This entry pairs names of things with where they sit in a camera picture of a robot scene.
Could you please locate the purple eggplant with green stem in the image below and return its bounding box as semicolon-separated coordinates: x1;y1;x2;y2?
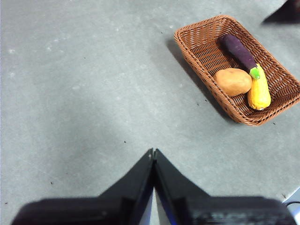
219;34;261;80

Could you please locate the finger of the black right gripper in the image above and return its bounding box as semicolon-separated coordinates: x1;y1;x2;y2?
261;0;300;24

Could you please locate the yellow corn cob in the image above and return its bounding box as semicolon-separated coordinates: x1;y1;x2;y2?
247;63;272;111

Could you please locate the brown potato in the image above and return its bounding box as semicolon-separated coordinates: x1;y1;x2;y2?
213;67;253;97

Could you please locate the brown wicker basket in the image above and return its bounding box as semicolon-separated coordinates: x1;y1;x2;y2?
173;15;300;127

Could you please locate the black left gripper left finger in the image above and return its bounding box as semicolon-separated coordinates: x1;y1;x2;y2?
10;148;155;225

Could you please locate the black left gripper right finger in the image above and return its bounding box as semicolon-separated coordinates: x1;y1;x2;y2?
153;149;297;225

